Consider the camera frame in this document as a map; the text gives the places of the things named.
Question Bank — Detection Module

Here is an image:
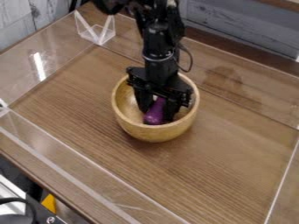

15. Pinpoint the clear acrylic corner bracket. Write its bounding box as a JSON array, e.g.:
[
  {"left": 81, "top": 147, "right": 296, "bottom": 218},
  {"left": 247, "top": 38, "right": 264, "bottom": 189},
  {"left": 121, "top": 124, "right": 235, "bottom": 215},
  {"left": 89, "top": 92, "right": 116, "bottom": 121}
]
[{"left": 73, "top": 11, "right": 116, "bottom": 46}]

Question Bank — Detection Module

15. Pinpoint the purple toy eggplant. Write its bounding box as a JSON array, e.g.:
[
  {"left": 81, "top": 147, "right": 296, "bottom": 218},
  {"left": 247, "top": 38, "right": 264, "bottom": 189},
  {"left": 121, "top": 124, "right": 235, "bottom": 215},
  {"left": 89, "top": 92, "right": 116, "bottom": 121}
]
[{"left": 144, "top": 97, "right": 165, "bottom": 125}]

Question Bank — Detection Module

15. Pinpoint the clear acrylic tray wall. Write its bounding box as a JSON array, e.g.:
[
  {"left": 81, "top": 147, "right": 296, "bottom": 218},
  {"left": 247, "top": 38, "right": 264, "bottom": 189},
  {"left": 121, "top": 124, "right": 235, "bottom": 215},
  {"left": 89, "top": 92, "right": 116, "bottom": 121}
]
[{"left": 0, "top": 102, "right": 189, "bottom": 224}]

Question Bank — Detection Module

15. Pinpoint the brown wooden bowl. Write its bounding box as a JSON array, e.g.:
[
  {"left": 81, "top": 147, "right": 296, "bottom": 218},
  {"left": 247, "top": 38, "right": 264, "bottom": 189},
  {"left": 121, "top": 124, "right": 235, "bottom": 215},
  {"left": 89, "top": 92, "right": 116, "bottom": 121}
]
[{"left": 111, "top": 73, "right": 201, "bottom": 143}]

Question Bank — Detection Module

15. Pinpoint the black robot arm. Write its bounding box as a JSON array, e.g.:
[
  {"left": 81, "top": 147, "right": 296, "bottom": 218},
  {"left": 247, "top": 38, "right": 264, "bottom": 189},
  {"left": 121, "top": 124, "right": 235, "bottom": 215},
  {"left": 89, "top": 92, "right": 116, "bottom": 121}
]
[{"left": 92, "top": 0, "right": 192, "bottom": 124}]

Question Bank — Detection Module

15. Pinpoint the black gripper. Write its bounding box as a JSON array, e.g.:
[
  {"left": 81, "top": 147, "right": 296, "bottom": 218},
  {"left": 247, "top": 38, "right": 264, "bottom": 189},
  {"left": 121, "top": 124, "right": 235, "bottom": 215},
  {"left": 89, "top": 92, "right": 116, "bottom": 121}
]
[{"left": 125, "top": 55, "right": 192, "bottom": 122}]

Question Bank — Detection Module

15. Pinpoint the yellow black device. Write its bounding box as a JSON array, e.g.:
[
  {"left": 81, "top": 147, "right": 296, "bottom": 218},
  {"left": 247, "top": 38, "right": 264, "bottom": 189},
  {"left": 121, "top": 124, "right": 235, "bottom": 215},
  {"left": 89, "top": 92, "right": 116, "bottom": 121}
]
[{"left": 23, "top": 193, "right": 69, "bottom": 224}]

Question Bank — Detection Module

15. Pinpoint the black cable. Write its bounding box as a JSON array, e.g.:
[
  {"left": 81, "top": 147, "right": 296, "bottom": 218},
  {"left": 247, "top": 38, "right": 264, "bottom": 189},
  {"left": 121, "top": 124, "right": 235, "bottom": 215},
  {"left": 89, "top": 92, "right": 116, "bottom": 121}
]
[{"left": 0, "top": 197, "right": 43, "bottom": 218}]

